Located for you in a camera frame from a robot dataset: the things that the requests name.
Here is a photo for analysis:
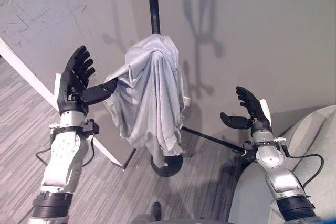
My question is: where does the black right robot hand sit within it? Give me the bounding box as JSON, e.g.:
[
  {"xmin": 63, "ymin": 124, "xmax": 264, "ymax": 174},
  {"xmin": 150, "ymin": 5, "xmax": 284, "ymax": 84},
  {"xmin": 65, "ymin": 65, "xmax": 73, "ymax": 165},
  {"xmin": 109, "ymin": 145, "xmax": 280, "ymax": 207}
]
[{"xmin": 219, "ymin": 86, "xmax": 272, "ymax": 131}]

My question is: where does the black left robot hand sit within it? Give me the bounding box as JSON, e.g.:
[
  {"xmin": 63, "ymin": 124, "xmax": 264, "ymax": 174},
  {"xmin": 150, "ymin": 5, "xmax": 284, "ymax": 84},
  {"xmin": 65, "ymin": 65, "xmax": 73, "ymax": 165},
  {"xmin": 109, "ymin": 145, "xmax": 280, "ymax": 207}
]
[{"xmin": 54, "ymin": 45, "xmax": 118, "ymax": 116}]

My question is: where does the light grey garment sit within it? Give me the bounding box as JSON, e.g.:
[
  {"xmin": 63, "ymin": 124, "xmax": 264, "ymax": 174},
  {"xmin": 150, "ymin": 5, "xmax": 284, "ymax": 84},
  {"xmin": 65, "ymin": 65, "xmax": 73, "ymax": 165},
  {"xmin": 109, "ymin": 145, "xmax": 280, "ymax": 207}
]
[{"xmin": 103, "ymin": 34, "xmax": 186, "ymax": 156}]

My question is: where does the light grey sofa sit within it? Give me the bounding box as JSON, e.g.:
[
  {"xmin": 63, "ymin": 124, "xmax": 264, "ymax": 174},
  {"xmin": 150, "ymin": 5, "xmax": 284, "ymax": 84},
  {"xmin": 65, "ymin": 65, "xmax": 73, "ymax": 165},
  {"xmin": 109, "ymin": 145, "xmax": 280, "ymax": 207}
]
[{"xmin": 227, "ymin": 104, "xmax": 336, "ymax": 224}]

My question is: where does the black clothes rack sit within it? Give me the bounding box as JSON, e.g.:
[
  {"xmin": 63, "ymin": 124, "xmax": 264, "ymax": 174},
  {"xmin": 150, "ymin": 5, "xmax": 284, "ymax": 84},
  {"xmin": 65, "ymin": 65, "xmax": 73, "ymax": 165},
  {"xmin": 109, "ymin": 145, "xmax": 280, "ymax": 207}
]
[{"xmin": 122, "ymin": 0, "xmax": 257, "ymax": 178}]

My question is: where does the white baseboard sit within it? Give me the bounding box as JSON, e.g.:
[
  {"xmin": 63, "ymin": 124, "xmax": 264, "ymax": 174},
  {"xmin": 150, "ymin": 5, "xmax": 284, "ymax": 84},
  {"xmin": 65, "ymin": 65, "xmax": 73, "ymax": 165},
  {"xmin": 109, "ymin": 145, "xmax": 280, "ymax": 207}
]
[{"xmin": 0, "ymin": 37, "xmax": 124, "ymax": 168}]

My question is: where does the dark robot foot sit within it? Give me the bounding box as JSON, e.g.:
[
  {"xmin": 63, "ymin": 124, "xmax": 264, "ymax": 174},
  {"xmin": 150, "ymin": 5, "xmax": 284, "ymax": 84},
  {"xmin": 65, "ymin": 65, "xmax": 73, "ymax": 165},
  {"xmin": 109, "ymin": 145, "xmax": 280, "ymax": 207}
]
[{"xmin": 151, "ymin": 201, "xmax": 162, "ymax": 221}]

